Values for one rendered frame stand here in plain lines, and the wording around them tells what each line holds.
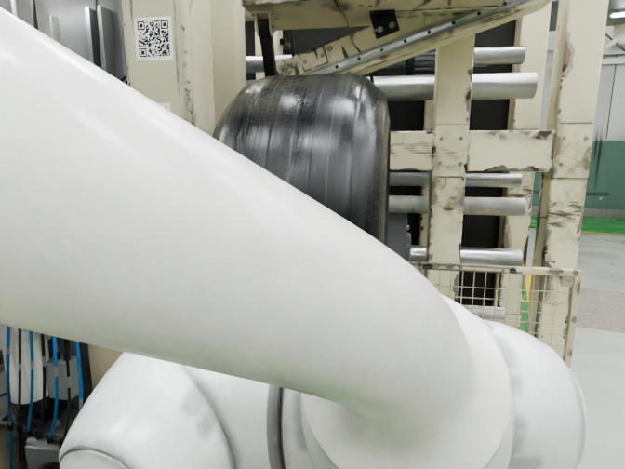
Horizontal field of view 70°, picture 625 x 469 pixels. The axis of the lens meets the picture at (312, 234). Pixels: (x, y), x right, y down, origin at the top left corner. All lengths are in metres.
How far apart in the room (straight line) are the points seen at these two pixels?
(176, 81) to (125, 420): 0.73
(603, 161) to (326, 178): 9.35
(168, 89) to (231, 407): 0.73
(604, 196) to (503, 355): 9.70
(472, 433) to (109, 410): 0.18
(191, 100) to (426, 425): 0.80
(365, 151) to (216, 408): 0.49
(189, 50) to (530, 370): 0.80
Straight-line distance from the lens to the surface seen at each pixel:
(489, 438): 0.23
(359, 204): 0.65
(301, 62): 1.25
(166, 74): 0.93
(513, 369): 0.26
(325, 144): 0.67
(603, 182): 9.92
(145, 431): 0.26
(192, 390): 0.27
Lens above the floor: 1.32
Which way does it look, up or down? 11 degrees down
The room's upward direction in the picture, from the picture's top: straight up
